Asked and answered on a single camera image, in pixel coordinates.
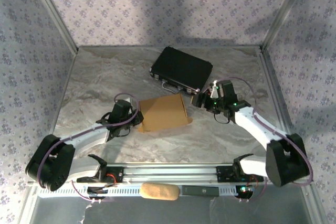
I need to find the brown cardboard paper box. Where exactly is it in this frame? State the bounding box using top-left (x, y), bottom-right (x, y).
top-left (138, 92), bottom-right (194, 133)

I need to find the black hard carrying case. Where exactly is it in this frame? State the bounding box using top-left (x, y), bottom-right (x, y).
top-left (149, 46), bottom-right (214, 95)

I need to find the beige oblong sponge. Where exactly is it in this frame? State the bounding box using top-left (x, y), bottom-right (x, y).
top-left (140, 182), bottom-right (180, 201)

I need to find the black controller board with light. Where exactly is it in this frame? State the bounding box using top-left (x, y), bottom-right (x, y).
top-left (235, 184), bottom-right (255, 199)

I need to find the black flat bar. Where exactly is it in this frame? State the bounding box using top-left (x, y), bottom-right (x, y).
top-left (181, 185), bottom-right (220, 197)

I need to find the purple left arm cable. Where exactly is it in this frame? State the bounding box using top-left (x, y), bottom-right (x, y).
top-left (36, 92), bottom-right (140, 204)

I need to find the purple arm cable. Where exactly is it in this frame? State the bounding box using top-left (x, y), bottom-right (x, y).
top-left (36, 92), bottom-right (140, 204)
top-left (222, 76), bottom-right (314, 204)

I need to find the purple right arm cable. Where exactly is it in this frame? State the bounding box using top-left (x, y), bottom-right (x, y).
top-left (222, 76), bottom-right (314, 204)

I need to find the aluminium frame side rail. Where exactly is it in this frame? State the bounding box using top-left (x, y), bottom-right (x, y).
top-left (259, 45), bottom-right (308, 163)
top-left (39, 48), bottom-right (79, 164)

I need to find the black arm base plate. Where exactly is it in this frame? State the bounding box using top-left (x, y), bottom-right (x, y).
top-left (76, 165), bottom-right (124, 184)
top-left (215, 165), bottom-right (265, 183)

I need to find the thin aluminium frame rail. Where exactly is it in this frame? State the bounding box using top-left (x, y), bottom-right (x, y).
top-left (78, 45), bottom-right (262, 50)

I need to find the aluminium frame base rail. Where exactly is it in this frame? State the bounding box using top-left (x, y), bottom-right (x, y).
top-left (27, 163), bottom-right (315, 186)

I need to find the white slotted cable duct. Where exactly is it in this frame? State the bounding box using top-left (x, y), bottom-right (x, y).
top-left (38, 185), bottom-right (255, 199)

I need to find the aluminium frame leg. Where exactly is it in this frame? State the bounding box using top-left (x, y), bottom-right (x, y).
top-left (301, 184), bottom-right (329, 224)
top-left (19, 186), bottom-right (40, 224)

